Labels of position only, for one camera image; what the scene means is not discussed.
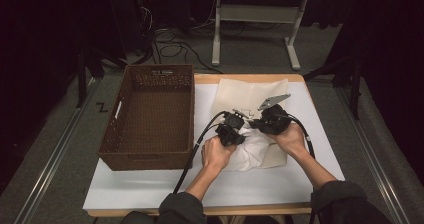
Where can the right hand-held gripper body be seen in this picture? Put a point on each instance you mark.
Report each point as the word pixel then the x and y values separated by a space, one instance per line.
pixel 275 120

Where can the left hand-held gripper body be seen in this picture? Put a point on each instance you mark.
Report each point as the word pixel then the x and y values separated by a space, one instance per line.
pixel 233 120

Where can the white garment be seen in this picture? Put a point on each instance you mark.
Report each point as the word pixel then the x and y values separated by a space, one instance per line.
pixel 253 150

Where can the cream mesh laundry bag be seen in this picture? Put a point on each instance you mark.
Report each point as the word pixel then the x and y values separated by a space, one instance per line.
pixel 246 90

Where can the brown woven basket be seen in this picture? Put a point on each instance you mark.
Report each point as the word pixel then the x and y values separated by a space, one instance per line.
pixel 150 124

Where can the person's left hand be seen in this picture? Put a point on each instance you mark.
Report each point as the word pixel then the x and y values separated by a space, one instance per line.
pixel 216 155

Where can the person's right hand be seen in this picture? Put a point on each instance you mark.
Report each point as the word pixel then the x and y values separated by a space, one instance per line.
pixel 293 140

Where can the black floor stand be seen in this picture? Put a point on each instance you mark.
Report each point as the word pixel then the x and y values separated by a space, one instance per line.
pixel 356 94
pixel 81 84

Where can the dark computer tower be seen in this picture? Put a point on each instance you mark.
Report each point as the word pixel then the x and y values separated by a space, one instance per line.
pixel 133 24

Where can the metal floor rail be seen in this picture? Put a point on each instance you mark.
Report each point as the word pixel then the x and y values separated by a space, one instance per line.
pixel 50 170
pixel 370 150

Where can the white metal desk frame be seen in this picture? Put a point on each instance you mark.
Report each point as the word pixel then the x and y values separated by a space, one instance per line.
pixel 253 13

